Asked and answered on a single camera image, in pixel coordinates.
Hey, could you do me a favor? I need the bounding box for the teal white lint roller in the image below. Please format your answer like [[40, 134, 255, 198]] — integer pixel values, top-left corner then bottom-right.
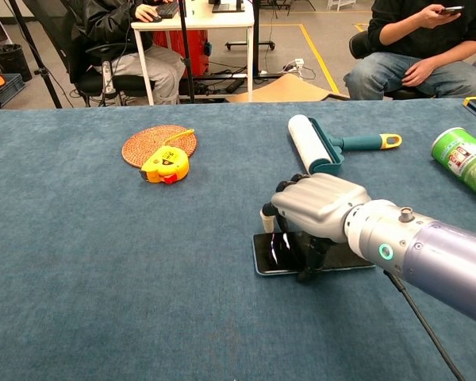
[[287, 114, 403, 175]]

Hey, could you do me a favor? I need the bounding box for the brown cardboard sheet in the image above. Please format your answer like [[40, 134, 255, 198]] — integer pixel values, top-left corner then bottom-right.
[[225, 74, 350, 103]]

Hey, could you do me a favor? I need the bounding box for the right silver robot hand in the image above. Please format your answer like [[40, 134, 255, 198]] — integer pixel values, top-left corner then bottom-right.
[[260, 172, 372, 283]]

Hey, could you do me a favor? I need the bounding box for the black mesh office chair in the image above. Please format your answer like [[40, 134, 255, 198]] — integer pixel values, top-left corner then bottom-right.
[[23, 0, 155, 107]]

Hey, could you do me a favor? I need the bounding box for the white rack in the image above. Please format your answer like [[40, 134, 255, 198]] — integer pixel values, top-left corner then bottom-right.
[[327, 0, 358, 12]]

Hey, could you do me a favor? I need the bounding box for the yellow tape measure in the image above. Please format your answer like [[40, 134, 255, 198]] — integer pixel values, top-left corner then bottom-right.
[[140, 129, 195, 186]]

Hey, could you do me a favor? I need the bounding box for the red cabinet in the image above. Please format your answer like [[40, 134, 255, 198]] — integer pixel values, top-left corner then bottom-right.
[[152, 29, 211, 79]]

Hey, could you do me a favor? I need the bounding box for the person in black jacket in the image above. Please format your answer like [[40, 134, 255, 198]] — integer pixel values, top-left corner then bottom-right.
[[61, 0, 186, 106]]

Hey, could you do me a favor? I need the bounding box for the smartphone with blue back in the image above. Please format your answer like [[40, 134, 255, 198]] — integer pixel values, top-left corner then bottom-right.
[[252, 231, 376, 277]]

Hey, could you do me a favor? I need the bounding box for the black padded chair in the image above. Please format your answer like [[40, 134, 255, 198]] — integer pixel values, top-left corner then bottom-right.
[[348, 30, 437, 100]]

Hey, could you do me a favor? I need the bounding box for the black caster stand base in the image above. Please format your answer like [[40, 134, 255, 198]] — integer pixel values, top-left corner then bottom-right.
[[225, 38, 276, 52]]

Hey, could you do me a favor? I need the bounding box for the black keyboard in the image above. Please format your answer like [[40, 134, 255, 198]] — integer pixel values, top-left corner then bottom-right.
[[155, 2, 180, 20]]

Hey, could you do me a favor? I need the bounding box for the blue velvet tablecloth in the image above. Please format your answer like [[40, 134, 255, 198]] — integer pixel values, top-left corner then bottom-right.
[[0, 97, 476, 381]]

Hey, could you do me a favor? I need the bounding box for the white desk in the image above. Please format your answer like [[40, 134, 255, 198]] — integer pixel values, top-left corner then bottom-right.
[[130, 0, 255, 106]]

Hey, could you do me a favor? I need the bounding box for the round woven rattan coaster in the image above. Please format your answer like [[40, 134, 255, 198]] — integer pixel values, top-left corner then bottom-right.
[[121, 125, 199, 170]]

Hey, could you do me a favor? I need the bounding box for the grey plastic crate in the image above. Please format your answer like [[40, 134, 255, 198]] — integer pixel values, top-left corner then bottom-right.
[[0, 73, 26, 108]]

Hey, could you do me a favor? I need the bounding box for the green chips can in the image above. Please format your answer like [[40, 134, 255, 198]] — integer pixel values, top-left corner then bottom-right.
[[431, 126, 476, 206]]

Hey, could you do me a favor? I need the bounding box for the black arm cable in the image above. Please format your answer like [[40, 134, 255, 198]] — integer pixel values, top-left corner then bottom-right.
[[383, 270, 467, 381]]

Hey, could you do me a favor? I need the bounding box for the black trash bin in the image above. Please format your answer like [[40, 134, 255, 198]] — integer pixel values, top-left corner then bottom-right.
[[0, 44, 33, 83]]

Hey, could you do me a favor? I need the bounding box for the person in blue jeans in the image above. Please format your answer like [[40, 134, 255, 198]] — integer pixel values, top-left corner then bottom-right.
[[344, 0, 476, 100]]

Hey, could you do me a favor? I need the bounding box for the black upright pole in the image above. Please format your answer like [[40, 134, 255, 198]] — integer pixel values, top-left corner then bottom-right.
[[177, 0, 196, 104]]

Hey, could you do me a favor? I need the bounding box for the black tripod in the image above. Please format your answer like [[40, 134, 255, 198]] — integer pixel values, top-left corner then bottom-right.
[[6, 0, 63, 110]]

